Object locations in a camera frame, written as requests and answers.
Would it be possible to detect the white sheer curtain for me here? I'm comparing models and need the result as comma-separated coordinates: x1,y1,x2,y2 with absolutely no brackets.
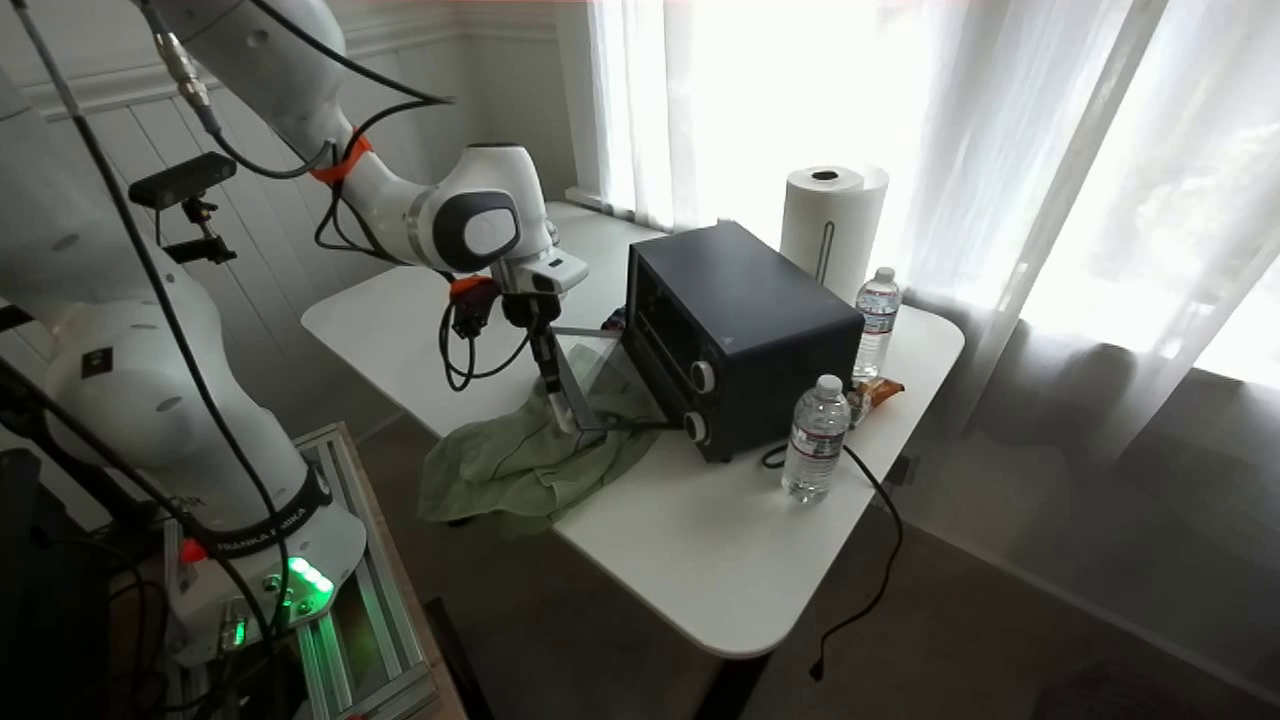
584,0,1280,461

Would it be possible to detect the white table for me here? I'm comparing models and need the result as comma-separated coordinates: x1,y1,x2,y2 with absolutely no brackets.
304,269,965,720

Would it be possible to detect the white paper towel roll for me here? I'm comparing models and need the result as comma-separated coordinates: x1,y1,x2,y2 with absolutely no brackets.
782,164,888,300

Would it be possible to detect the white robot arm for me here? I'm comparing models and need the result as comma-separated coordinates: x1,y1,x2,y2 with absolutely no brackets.
0,0,584,665

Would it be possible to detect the near clear water bottle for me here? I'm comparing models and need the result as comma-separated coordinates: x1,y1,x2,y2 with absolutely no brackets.
782,371,853,502

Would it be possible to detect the green cloth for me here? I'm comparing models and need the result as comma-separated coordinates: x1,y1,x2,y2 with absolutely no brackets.
416,394,655,521

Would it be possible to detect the glass oven door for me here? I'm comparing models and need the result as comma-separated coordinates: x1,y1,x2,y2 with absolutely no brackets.
541,326,668,440

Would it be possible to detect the black toaster oven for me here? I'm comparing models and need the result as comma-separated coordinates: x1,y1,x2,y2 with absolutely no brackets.
625,218,865,461

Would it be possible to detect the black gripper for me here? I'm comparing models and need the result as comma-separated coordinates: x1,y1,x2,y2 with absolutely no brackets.
502,274,563,394

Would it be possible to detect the far clear water bottle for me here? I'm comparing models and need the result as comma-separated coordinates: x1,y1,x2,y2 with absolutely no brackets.
857,269,905,380

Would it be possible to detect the clear water bottle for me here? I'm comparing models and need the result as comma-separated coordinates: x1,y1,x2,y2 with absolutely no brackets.
782,371,853,502
857,269,905,380

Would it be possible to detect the metal frame robot base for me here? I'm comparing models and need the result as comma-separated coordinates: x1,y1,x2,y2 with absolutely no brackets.
198,419,451,720

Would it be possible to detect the orange snack wrapper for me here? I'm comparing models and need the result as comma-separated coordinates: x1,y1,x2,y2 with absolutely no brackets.
857,377,905,411

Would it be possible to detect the black camera on stand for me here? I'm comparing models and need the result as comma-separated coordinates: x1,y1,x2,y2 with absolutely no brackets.
127,151,236,264

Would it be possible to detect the black power cable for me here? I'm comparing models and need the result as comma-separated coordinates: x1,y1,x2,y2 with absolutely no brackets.
755,436,910,685

